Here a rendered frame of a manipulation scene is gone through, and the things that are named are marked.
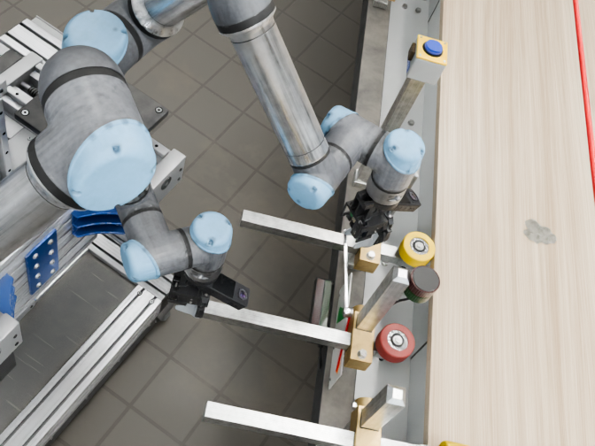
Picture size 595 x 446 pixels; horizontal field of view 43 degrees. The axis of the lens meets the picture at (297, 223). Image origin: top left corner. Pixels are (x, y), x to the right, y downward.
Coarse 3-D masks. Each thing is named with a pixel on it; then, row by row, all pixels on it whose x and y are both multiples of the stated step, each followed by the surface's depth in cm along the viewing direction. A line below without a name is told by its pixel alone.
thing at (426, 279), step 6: (414, 270) 146; (420, 270) 146; (426, 270) 147; (432, 270) 147; (414, 276) 145; (420, 276) 146; (426, 276) 146; (432, 276) 146; (414, 282) 145; (420, 282) 145; (426, 282) 145; (432, 282) 146; (438, 282) 146; (420, 288) 144; (426, 288) 144; (432, 288) 145; (402, 294) 149; (402, 300) 154
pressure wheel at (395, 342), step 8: (384, 328) 161; (392, 328) 162; (400, 328) 162; (376, 336) 163; (384, 336) 160; (392, 336) 161; (400, 336) 162; (408, 336) 162; (376, 344) 162; (384, 344) 159; (392, 344) 160; (400, 344) 161; (408, 344) 161; (384, 352) 159; (392, 352) 159; (400, 352) 159; (408, 352) 160; (392, 360) 160; (400, 360) 160
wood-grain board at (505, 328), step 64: (448, 0) 225; (512, 0) 232; (448, 64) 210; (512, 64) 217; (576, 64) 224; (448, 128) 197; (512, 128) 203; (576, 128) 209; (448, 192) 186; (512, 192) 191; (576, 192) 196; (448, 256) 176; (512, 256) 180; (576, 256) 185; (448, 320) 167; (512, 320) 171; (576, 320) 175; (448, 384) 159; (512, 384) 162; (576, 384) 166
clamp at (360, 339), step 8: (360, 304) 168; (352, 320) 166; (352, 328) 164; (352, 336) 163; (360, 336) 163; (368, 336) 164; (352, 344) 162; (360, 344) 162; (368, 344) 163; (352, 352) 161; (368, 352) 162; (344, 360) 164; (352, 360) 160; (360, 360) 160; (368, 360) 161; (352, 368) 164; (360, 368) 163
